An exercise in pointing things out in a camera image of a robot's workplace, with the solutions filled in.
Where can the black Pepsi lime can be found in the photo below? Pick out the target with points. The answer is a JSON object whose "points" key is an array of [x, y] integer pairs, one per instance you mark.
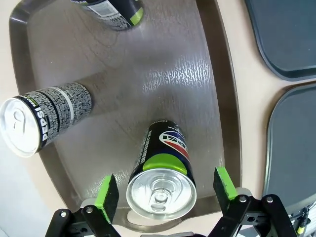
{"points": [[170, 150], [56, 111], [111, 12]]}

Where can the brown plastic serving tray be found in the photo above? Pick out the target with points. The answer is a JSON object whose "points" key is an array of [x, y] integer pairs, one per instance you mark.
{"points": [[148, 74]]}

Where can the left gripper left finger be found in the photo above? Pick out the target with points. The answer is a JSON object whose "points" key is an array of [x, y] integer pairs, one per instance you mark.
{"points": [[108, 197]]}

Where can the black plastic serving tray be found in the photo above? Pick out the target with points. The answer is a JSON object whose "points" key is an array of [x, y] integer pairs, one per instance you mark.
{"points": [[286, 34], [293, 148]]}

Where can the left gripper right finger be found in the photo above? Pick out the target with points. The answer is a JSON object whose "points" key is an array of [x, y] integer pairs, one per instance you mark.
{"points": [[224, 185]]}

